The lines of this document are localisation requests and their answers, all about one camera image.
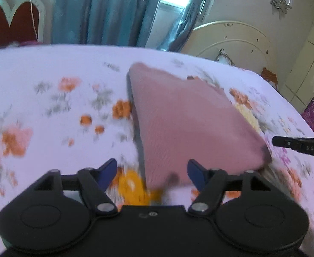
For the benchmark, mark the floral cushion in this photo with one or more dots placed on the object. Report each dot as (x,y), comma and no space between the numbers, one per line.
(225,57)

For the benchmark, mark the cream wardrobe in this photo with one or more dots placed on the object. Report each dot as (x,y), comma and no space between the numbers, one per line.
(304,59)

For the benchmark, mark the purple pillow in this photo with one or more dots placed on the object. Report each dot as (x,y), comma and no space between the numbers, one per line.
(30,42)

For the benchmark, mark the pink garment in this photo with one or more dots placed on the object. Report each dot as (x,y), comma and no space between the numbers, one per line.
(178,123)

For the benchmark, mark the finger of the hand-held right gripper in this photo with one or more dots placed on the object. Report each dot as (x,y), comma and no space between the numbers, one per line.
(293,144)

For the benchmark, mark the tied teal curtain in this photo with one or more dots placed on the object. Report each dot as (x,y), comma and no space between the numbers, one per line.
(191,18)

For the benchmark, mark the wall lamp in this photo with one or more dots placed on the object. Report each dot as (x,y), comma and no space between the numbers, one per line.
(280,2)

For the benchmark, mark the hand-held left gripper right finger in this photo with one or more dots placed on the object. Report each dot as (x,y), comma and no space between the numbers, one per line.
(195,171)

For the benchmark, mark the window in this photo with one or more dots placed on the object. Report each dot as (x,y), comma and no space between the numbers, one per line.
(170,8)

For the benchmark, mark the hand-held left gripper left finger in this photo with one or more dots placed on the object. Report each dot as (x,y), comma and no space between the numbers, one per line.
(107,171)

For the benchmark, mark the orange cushion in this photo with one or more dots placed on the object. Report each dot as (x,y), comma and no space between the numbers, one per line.
(269,77)

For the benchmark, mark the red and white headboard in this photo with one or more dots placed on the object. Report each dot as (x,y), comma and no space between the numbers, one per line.
(2,24)

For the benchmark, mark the cream headboard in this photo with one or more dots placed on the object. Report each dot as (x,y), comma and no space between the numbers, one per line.
(240,42)

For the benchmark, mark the floral bedsheet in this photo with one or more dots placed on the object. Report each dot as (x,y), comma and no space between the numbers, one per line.
(52,112)

